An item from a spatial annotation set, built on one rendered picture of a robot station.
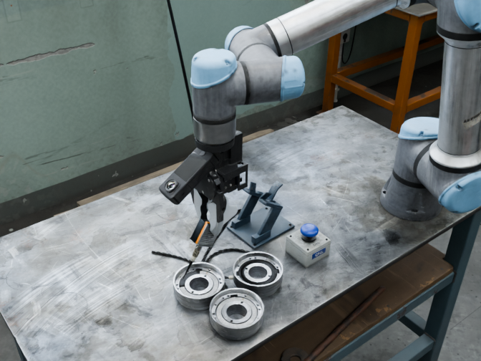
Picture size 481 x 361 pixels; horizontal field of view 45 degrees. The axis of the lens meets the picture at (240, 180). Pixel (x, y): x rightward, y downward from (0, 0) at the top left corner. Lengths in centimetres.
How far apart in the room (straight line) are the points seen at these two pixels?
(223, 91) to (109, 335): 52
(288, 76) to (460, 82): 35
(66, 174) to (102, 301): 167
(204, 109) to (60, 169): 190
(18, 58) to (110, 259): 139
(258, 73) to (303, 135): 80
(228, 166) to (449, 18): 47
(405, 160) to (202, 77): 62
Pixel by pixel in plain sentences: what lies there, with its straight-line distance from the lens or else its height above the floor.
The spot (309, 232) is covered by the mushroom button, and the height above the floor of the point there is 87.
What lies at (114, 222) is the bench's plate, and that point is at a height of 80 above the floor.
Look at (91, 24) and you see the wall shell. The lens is 262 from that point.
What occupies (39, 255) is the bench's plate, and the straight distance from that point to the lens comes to 137.
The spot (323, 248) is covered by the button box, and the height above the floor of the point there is 83.
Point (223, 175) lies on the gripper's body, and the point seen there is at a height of 109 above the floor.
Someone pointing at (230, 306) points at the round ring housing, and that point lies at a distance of 116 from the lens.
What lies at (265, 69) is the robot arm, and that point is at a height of 128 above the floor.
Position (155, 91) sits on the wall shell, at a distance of 288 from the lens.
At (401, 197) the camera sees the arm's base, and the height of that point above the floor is 85.
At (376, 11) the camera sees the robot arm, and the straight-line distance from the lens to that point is 116.
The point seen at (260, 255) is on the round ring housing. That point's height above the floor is 83.
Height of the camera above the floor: 167
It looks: 35 degrees down
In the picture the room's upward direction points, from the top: 1 degrees clockwise
